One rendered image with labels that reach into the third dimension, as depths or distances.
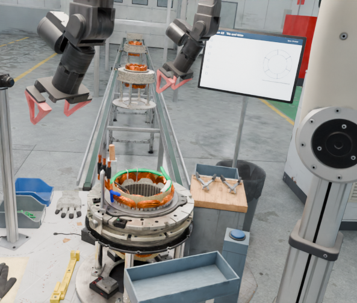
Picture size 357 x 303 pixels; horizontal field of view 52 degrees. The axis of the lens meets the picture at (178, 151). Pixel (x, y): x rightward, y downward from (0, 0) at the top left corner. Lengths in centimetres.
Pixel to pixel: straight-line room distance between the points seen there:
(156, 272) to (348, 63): 62
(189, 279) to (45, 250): 66
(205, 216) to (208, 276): 32
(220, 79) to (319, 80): 136
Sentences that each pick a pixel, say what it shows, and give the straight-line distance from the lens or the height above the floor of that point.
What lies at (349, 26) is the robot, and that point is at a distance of 68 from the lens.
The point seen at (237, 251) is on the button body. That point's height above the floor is 100.
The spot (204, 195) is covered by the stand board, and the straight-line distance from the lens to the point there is 124.
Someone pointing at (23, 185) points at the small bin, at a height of 82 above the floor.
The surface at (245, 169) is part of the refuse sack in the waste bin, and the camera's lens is 297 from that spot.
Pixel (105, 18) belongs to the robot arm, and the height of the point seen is 160.
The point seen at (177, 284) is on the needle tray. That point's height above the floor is 103.
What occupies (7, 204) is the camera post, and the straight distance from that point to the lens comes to 143.
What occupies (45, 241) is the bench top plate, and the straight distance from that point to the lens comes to 150.
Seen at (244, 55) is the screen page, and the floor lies 144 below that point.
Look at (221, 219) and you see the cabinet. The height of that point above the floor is 100.
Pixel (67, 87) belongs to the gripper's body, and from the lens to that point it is 82.
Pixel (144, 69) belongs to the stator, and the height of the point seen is 112.
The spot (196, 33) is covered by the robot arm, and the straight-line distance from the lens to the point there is 115.
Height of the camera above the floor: 164
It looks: 21 degrees down
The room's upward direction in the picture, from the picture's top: 6 degrees clockwise
